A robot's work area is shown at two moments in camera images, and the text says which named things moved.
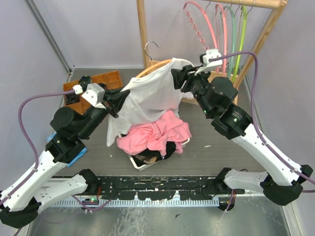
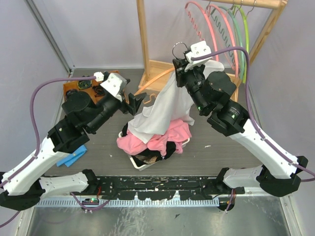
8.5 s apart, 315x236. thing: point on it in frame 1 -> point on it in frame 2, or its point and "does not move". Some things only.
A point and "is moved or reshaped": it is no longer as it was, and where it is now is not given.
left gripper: [115, 102] -> [135, 101]
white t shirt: [151, 93] -> [172, 104]
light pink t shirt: [154, 135] does not move
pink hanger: [194, 25] does not move
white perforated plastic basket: [184, 143] does not move
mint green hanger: [232, 40] -> [242, 71]
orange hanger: [153, 66] -> [152, 81]
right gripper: [179, 75] does not move
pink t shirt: [179, 149] does not move
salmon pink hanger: [224, 64] -> [207, 11]
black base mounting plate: [162, 188] does not move
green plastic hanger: [238, 60] is moved or reshaped
